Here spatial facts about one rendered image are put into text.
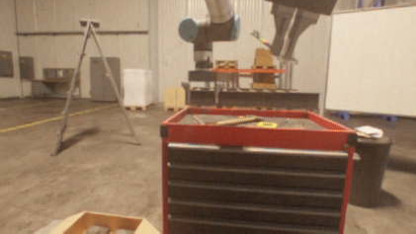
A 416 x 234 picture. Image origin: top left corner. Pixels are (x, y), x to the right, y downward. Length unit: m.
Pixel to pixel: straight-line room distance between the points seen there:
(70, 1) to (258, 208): 11.36
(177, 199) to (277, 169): 0.41
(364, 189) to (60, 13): 11.74
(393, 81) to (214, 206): 2.65
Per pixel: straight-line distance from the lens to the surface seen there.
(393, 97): 3.14
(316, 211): 0.95
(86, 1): 11.24
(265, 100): 3.88
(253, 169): 0.83
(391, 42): 3.15
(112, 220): 1.64
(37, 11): 12.70
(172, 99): 6.96
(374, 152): 2.26
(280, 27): 0.49
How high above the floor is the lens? 1.13
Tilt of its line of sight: 7 degrees down
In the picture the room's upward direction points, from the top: 1 degrees clockwise
